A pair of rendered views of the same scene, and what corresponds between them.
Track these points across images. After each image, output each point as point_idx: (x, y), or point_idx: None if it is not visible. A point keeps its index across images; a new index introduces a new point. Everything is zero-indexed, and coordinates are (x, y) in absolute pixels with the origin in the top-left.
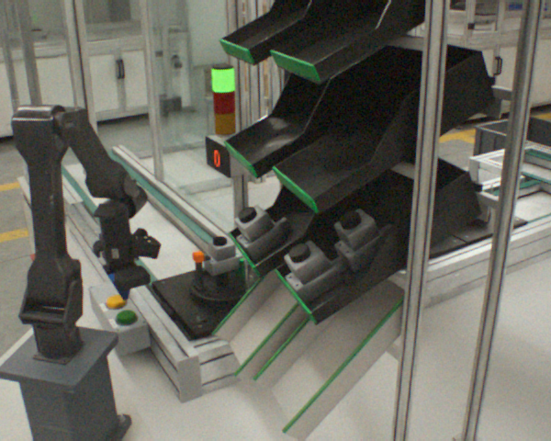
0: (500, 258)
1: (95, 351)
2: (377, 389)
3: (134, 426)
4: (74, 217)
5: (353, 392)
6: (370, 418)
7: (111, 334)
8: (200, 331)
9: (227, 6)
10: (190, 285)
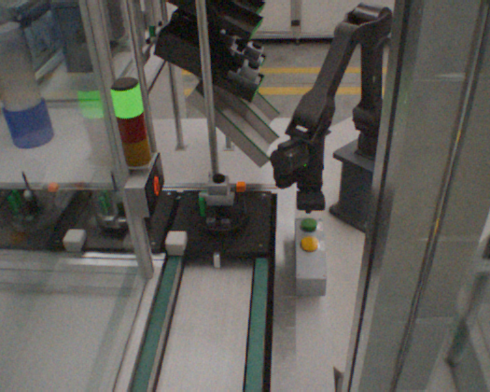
0: None
1: (349, 146)
2: (184, 179)
3: (328, 209)
4: None
5: (198, 182)
6: (206, 169)
7: (337, 151)
8: (266, 191)
9: (98, 7)
10: (245, 219)
